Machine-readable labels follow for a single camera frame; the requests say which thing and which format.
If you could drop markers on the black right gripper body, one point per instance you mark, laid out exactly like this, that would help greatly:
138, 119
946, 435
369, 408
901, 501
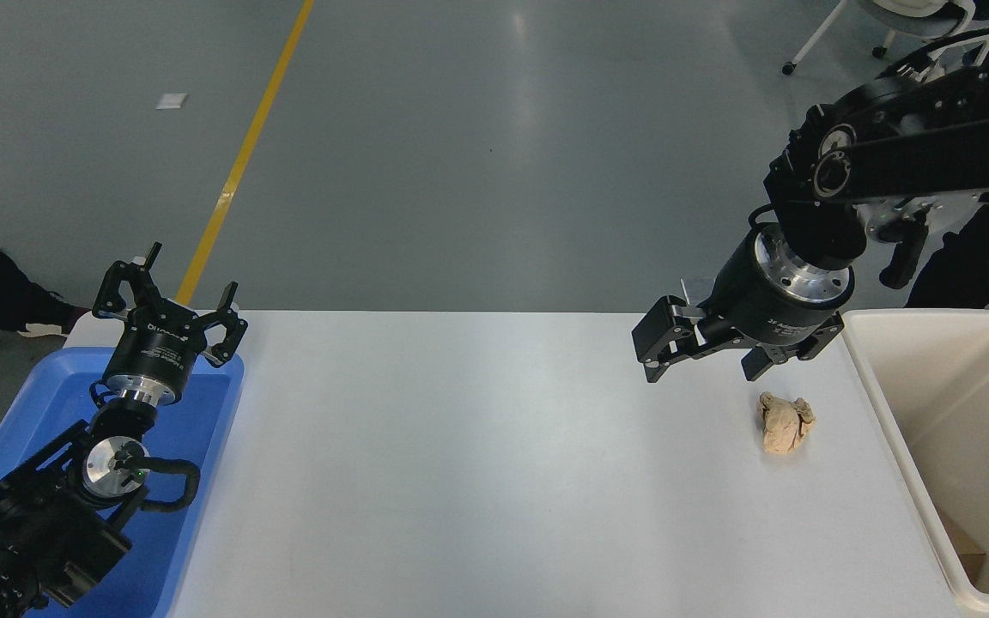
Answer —
752, 305

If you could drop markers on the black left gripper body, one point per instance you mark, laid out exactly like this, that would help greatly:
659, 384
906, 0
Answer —
155, 352

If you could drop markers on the tan paper ball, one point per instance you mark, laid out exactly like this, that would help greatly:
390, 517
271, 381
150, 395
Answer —
785, 425

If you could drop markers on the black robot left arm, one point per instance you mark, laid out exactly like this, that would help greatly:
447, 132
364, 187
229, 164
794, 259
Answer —
48, 524

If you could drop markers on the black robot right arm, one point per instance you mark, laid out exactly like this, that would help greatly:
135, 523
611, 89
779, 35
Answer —
907, 154

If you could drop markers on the clear floor plate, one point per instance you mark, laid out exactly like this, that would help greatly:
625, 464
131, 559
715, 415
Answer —
699, 288

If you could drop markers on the blue plastic tray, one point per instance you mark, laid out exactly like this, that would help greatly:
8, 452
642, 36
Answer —
194, 412

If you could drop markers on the white paper scrap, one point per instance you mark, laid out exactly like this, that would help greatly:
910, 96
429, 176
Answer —
172, 100

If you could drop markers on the large pale plastic bin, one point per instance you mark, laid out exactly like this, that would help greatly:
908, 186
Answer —
967, 412

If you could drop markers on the white wheeled chair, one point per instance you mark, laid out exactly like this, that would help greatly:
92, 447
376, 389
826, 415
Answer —
915, 17

